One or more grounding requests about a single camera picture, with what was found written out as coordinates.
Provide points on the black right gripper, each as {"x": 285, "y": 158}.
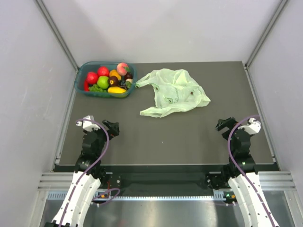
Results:
{"x": 230, "y": 123}

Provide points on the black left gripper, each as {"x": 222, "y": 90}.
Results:
{"x": 113, "y": 130}

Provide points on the dark purple fake mangosteen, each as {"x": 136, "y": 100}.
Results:
{"x": 113, "y": 81}

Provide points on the green fake apple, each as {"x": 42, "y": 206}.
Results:
{"x": 103, "y": 82}

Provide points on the light green plastic bag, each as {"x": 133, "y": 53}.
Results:
{"x": 175, "y": 91}

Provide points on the pink fake peach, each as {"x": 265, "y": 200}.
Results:
{"x": 122, "y": 69}

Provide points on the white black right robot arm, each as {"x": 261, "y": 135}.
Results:
{"x": 240, "y": 174}

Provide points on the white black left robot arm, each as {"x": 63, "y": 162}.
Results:
{"x": 88, "y": 173}

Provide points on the yellow fake mango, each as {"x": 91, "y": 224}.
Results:
{"x": 116, "y": 90}

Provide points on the green fake grapes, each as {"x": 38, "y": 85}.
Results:
{"x": 96, "y": 88}

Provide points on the dark fake blueberries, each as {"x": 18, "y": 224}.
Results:
{"x": 122, "y": 83}

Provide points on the red fake chili pepper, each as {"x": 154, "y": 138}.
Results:
{"x": 86, "y": 86}

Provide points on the dark fake plum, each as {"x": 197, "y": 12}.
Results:
{"x": 128, "y": 76}

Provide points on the orange fake fruit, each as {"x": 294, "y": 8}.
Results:
{"x": 115, "y": 73}

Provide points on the red fake apple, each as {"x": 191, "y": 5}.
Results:
{"x": 103, "y": 71}

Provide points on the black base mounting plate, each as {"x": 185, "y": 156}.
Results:
{"x": 200, "y": 179}

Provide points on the teal plastic basket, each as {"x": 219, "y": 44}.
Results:
{"x": 93, "y": 66}

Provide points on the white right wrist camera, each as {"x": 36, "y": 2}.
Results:
{"x": 252, "y": 127}

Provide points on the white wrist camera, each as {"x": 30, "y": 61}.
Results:
{"x": 252, "y": 127}
{"x": 87, "y": 124}

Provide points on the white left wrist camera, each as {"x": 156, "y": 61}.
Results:
{"x": 87, "y": 124}

